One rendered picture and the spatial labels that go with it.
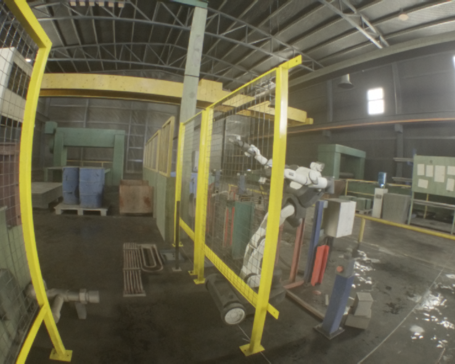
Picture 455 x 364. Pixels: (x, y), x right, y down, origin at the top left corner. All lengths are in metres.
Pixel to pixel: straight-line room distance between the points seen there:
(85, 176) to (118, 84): 9.70
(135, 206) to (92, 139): 7.10
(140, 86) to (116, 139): 4.21
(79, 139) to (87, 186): 6.76
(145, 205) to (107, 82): 10.39
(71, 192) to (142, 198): 1.79
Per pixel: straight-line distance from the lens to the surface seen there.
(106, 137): 11.58
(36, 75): 1.31
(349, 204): 2.53
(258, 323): 1.49
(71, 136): 11.93
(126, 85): 14.23
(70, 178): 5.64
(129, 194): 5.04
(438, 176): 6.79
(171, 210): 3.50
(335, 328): 1.98
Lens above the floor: 1.23
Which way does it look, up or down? 4 degrees down
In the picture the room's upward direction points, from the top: 4 degrees clockwise
